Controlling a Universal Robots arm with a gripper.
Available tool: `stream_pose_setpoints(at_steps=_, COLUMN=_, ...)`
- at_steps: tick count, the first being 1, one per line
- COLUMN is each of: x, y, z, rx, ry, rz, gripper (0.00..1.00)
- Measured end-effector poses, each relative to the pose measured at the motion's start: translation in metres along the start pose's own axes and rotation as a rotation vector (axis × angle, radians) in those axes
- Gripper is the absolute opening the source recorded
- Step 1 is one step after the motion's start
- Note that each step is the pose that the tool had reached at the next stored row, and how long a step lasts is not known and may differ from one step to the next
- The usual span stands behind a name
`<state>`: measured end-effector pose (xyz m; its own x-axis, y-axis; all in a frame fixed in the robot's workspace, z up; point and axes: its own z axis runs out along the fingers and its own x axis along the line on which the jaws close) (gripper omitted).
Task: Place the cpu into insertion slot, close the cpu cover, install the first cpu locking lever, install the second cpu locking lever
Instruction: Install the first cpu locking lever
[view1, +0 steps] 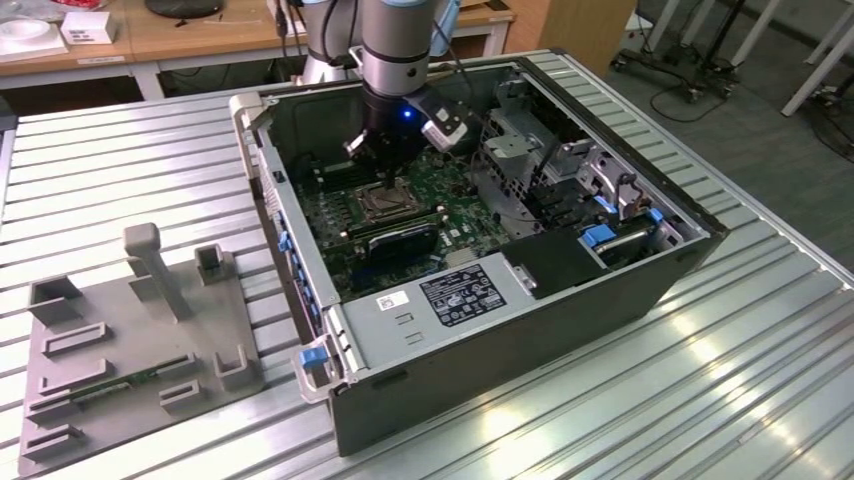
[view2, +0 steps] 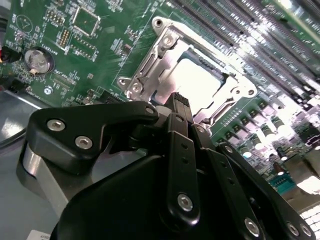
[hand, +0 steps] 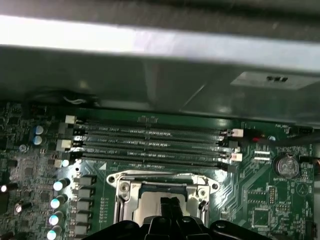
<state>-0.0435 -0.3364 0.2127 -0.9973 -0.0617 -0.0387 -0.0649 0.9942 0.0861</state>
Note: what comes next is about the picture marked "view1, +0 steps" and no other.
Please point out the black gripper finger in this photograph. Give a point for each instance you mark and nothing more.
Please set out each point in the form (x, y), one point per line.
(366, 150)
(409, 160)

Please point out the silver CPU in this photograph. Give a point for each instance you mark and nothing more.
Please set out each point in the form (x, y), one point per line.
(384, 204)

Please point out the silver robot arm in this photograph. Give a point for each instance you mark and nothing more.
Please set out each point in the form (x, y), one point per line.
(401, 45)

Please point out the black RAM slot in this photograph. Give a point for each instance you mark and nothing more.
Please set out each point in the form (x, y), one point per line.
(334, 167)
(334, 172)
(334, 184)
(334, 178)

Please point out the CPU socket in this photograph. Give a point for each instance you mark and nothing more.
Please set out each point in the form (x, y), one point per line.
(394, 218)

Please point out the green motherboard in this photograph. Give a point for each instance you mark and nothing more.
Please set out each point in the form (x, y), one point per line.
(468, 210)

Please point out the perforated metal drive cage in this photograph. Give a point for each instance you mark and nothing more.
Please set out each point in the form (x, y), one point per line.
(510, 147)

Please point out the black graphics card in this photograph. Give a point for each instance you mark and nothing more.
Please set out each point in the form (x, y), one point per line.
(401, 245)

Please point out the small silver heatsink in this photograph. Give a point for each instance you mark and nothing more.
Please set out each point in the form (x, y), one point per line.
(461, 257)

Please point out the blue expansion card clip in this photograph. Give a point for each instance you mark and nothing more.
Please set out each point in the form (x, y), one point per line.
(283, 242)

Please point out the black plastic shroud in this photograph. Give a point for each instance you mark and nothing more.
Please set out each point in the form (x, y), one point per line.
(548, 265)

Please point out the small blue clip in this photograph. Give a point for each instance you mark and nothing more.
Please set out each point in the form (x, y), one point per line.
(654, 216)
(602, 204)

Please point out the grey power supply unit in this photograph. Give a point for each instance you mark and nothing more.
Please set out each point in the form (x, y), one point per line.
(401, 320)

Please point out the blue disk carrier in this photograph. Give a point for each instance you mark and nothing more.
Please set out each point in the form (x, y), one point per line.
(597, 236)

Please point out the wooden desk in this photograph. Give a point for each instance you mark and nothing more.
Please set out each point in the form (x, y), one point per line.
(201, 35)

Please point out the wooden cabinet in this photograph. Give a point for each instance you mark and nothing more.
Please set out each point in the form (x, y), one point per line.
(581, 30)

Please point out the black round stand base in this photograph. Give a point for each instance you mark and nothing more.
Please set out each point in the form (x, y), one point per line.
(183, 7)

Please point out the blue case latch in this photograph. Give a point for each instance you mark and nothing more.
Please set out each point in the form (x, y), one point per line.
(314, 360)

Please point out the black wheeled stand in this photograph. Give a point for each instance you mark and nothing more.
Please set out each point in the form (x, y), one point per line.
(694, 93)

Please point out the open black PC case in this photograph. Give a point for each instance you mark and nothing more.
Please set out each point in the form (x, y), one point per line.
(501, 375)

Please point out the white cardboard box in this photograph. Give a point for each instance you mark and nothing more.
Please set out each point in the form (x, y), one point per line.
(87, 25)

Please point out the red patterned bag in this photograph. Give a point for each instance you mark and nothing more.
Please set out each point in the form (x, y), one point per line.
(87, 4)

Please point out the grey parts rack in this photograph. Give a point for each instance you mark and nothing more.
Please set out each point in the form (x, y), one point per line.
(134, 340)

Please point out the white plastic dish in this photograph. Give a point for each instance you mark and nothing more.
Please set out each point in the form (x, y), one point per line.
(27, 37)

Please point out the green RAM stick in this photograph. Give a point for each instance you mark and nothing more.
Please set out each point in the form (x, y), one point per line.
(114, 387)

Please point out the white table leg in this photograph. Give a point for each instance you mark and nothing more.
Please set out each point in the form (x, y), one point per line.
(815, 75)

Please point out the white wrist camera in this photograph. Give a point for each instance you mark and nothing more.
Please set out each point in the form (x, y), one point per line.
(446, 135)

